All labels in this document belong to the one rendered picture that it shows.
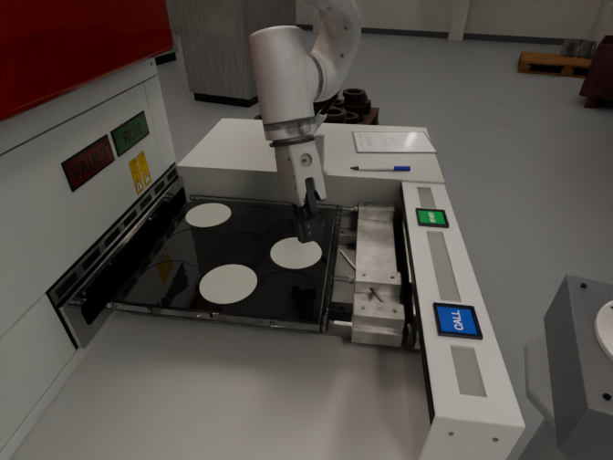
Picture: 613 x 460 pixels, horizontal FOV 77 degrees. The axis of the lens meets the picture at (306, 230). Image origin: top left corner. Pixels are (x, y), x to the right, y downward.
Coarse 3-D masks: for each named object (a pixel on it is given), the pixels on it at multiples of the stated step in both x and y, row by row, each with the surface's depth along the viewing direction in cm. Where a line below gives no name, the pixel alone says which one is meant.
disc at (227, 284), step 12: (204, 276) 69; (216, 276) 69; (228, 276) 69; (240, 276) 69; (252, 276) 69; (204, 288) 66; (216, 288) 66; (228, 288) 66; (240, 288) 66; (252, 288) 66; (216, 300) 64; (228, 300) 64
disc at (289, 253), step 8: (288, 240) 78; (296, 240) 78; (272, 248) 76; (280, 248) 76; (288, 248) 76; (296, 248) 76; (304, 248) 76; (312, 248) 76; (320, 248) 76; (272, 256) 74; (280, 256) 74; (288, 256) 74; (296, 256) 74; (304, 256) 74; (312, 256) 74; (320, 256) 74; (280, 264) 72; (288, 264) 72; (296, 264) 72; (304, 264) 72; (312, 264) 72
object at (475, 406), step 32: (416, 192) 82; (416, 224) 72; (416, 256) 64; (448, 256) 65; (448, 288) 58; (480, 320) 52; (448, 352) 48; (480, 352) 48; (448, 384) 44; (480, 384) 45; (448, 416) 41; (480, 416) 41; (512, 416) 41; (448, 448) 45; (480, 448) 44; (512, 448) 43
